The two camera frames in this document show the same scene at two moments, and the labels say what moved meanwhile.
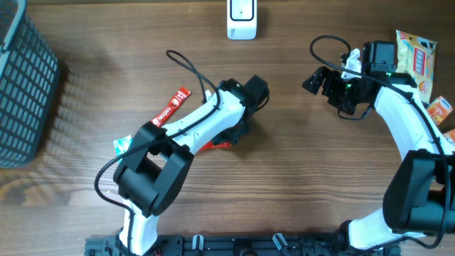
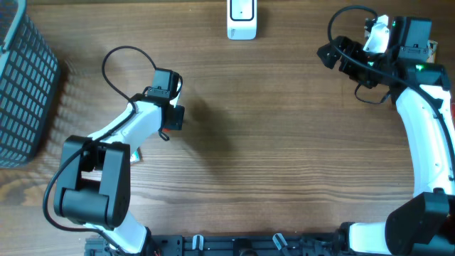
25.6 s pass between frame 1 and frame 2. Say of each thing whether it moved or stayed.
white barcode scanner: stayed
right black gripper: moved
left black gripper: moved
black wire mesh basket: stayed
